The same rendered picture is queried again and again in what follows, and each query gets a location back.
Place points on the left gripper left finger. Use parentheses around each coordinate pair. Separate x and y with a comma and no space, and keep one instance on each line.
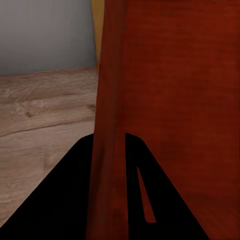
(57,208)

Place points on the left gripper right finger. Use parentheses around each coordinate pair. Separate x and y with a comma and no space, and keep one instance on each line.
(174,220)

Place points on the storage box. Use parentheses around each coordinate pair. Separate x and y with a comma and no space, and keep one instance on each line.
(169,73)

